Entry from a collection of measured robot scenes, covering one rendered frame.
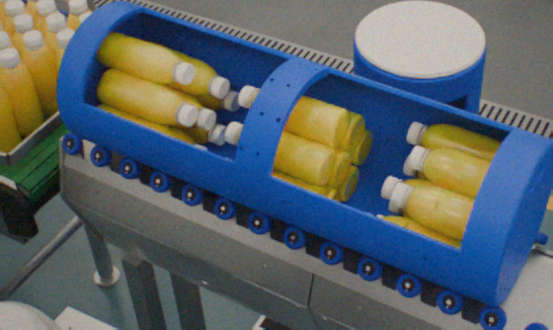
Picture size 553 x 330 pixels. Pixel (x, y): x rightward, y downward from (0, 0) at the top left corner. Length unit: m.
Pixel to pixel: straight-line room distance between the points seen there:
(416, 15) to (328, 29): 1.79
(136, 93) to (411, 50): 0.59
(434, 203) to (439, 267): 0.10
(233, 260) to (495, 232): 0.58
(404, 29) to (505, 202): 0.72
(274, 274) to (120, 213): 0.36
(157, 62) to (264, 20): 2.20
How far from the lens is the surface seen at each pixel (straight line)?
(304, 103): 1.54
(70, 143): 1.87
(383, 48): 1.92
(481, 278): 1.40
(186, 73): 1.68
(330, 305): 1.66
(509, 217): 1.35
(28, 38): 1.97
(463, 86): 1.91
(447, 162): 1.49
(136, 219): 1.84
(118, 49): 1.74
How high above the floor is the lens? 2.17
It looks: 41 degrees down
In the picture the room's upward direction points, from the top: 2 degrees counter-clockwise
